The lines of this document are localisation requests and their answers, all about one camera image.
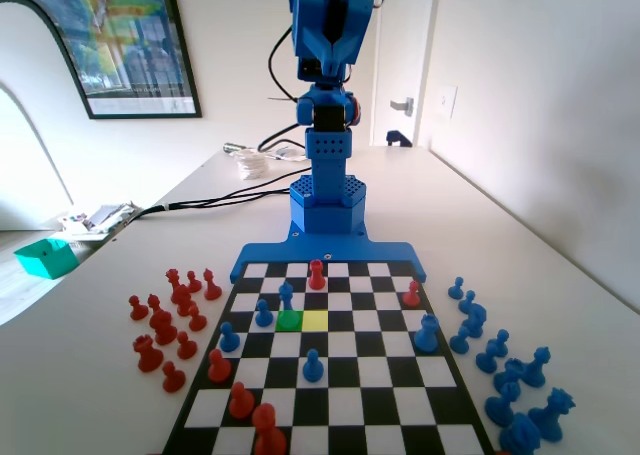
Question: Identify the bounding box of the red chess bishop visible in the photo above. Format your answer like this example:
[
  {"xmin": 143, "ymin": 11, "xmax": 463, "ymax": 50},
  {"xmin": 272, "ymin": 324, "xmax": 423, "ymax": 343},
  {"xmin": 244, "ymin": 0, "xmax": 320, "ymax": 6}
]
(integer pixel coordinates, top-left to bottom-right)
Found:
[{"xmin": 202, "ymin": 268, "xmax": 223, "ymax": 302}]

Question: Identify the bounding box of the red knight chess piece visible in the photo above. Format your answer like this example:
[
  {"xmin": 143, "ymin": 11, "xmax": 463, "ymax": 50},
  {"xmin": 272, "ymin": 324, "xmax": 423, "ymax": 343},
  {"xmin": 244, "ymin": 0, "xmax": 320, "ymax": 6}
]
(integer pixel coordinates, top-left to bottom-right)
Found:
[
  {"xmin": 148, "ymin": 309, "xmax": 178, "ymax": 347},
  {"xmin": 171, "ymin": 284, "xmax": 198, "ymax": 317}
]

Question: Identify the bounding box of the red rook chess piece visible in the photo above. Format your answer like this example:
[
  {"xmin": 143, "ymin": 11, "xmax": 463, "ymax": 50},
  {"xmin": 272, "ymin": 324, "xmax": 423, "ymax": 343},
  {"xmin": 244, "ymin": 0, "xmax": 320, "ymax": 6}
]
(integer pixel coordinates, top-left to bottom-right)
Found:
[{"xmin": 132, "ymin": 334, "xmax": 165, "ymax": 374}]

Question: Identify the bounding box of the white printed leaflet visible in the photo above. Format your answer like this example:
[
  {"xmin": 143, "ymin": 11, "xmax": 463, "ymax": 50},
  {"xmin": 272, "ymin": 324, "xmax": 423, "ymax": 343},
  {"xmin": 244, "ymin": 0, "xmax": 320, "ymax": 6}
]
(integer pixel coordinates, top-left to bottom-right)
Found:
[{"xmin": 268, "ymin": 144, "xmax": 309, "ymax": 163}]

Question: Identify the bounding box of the stack of white discs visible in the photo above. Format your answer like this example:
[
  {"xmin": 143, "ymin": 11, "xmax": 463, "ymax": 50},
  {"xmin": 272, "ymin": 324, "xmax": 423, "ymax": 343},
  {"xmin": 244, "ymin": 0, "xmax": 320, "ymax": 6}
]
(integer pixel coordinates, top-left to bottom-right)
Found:
[{"xmin": 234, "ymin": 148, "xmax": 272, "ymax": 182}]

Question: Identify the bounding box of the black framed map poster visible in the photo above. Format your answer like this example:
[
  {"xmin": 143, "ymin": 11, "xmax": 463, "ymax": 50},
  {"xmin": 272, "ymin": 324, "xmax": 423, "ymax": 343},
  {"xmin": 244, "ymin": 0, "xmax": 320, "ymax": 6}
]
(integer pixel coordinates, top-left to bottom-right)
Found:
[{"xmin": 0, "ymin": 0, "xmax": 203, "ymax": 122}]

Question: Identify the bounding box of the blue base mounting plate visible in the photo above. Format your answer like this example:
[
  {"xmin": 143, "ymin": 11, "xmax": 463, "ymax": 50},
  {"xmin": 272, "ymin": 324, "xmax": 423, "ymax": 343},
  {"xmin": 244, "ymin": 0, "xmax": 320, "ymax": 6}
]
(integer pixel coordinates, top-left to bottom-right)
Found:
[{"xmin": 229, "ymin": 219, "xmax": 429, "ymax": 284}]

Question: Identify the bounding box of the pile of papers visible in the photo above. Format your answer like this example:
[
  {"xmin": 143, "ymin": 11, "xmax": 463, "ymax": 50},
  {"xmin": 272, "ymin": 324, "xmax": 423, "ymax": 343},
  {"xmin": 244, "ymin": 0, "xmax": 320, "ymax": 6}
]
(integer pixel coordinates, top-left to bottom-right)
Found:
[{"xmin": 56, "ymin": 201, "xmax": 144, "ymax": 242}]

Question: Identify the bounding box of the teal plastic box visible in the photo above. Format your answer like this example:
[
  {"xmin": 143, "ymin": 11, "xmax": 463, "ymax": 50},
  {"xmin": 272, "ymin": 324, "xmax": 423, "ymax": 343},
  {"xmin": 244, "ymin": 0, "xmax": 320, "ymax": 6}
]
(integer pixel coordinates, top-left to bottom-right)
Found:
[{"xmin": 13, "ymin": 238, "xmax": 80, "ymax": 281}]

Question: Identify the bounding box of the black and white chessboard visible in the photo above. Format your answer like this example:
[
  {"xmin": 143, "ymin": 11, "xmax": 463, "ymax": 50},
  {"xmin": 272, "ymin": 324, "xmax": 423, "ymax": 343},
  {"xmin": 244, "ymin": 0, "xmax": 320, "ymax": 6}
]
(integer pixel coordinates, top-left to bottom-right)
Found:
[{"xmin": 160, "ymin": 260, "xmax": 496, "ymax": 455}]

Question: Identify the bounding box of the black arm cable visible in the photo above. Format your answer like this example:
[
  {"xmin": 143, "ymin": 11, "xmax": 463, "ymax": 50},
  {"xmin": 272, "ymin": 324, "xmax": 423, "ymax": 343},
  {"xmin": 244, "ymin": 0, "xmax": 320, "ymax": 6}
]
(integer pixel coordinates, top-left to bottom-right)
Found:
[{"xmin": 268, "ymin": 24, "xmax": 301, "ymax": 102}]

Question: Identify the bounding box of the black looping cable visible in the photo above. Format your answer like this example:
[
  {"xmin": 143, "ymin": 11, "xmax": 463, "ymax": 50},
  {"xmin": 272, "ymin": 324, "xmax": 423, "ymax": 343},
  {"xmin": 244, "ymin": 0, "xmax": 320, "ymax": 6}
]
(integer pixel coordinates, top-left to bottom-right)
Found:
[{"xmin": 256, "ymin": 123, "xmax": 307, "ymax": 152}]

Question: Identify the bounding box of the white light switch plate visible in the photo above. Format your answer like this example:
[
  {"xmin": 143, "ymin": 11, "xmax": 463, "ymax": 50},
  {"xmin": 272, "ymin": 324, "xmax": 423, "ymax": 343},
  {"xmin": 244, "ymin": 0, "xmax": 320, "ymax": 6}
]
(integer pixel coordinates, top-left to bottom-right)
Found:
[{"xmin": 433, "ymin": 84, "xmax": 459, "ymax": 121}]

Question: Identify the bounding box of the black power cable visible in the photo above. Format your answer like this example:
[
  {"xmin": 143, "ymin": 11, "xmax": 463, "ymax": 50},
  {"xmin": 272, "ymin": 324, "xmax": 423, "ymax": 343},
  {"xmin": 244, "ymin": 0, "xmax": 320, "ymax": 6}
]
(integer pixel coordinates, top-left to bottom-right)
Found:
[
  {"xmin": 167, "ymin": 189, "xmax": 292, "ymax": 210},
  {"xmin": 124, "ymin": 167, "xmax": 307, "ymax": 225}
]

